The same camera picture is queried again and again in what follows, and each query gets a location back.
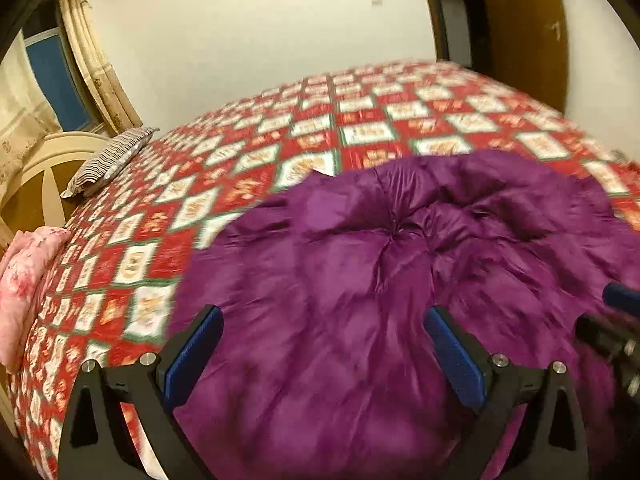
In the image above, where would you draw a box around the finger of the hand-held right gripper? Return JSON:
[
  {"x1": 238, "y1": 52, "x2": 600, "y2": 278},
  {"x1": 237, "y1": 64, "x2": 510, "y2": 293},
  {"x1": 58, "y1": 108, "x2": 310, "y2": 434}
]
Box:
[
  {"x1": 602, "y1": 282, "x2": 640, "y2": 319},
  {"x1": 574, "y1": 314, "x2": 640, "y2": 396}
]

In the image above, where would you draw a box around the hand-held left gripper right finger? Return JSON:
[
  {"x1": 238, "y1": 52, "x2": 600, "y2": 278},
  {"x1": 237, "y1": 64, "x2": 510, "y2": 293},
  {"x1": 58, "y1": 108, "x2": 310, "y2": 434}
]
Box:
[{"x1": 424, "y1": 305, "x2": 591, "y2": 480}]

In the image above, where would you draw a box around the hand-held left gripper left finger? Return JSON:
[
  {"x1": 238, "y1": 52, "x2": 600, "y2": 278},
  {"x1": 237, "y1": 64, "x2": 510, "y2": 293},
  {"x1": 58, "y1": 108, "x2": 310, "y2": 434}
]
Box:
[{"x1": 56, "y1": 304, "x2": 224, "y2": 480}]

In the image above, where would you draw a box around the purple puffer jacket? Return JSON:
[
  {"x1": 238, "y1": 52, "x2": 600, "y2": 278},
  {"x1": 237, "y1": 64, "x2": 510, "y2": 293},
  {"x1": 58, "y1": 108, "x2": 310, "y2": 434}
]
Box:
[{"x1": 167, "y1": 149, "x2": 640, "y2": 480}]

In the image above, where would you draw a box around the pink floral folded blanket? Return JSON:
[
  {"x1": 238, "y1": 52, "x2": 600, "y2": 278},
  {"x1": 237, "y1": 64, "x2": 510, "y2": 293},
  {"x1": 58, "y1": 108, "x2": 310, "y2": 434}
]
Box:
[{"x1": 0, "y1": 226, "x2": 72, "y2": 373}]

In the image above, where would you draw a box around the striped pillow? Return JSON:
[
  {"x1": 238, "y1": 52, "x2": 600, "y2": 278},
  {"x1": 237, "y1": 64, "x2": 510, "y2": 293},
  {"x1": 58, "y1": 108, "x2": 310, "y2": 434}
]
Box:
[{"x1": 60, "y1": 126, "x2": 161, "y2": 198}]

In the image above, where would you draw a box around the red checkered bear bedspread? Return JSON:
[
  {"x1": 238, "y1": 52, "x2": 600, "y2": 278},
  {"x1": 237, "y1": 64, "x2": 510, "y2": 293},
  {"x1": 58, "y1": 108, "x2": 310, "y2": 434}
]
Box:
[{"x1": 10, "y1": 60, "x2": 640, "y2": 480}]

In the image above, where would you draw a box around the cream and wood headboard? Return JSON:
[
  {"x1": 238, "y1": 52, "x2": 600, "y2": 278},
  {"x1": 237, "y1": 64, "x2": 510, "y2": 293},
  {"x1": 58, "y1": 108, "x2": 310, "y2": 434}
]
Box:
[{"x1": 0, "y1": 131, "x2": 112, "y2": 241}]

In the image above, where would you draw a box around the brown wooden door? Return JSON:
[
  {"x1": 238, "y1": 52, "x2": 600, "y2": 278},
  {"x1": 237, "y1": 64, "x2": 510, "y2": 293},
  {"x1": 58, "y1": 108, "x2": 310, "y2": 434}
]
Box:
[{"x1": 475, "y1": 0, "x2": 571, "y2": 116}]

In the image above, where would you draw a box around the narrow beige floral curtain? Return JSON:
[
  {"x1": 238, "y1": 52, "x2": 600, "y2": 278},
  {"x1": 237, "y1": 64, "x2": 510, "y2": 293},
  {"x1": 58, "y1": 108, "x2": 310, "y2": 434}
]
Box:
[{"x1": 56, "y1": 0, "x2": 143, "y2": 136}]

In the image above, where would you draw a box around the window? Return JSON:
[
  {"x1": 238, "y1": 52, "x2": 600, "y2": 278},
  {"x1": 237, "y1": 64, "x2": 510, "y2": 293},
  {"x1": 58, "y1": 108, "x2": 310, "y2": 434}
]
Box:
[{"x1": 24, "y1": 30, "x2": 98, "y2": 133}]

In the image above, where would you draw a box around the dark wooden door frame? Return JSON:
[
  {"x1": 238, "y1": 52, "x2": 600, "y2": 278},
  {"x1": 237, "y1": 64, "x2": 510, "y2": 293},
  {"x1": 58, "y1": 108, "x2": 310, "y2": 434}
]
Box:
[{"x1": 416, "y1": 0, "x2": 493, "y2": 68}]

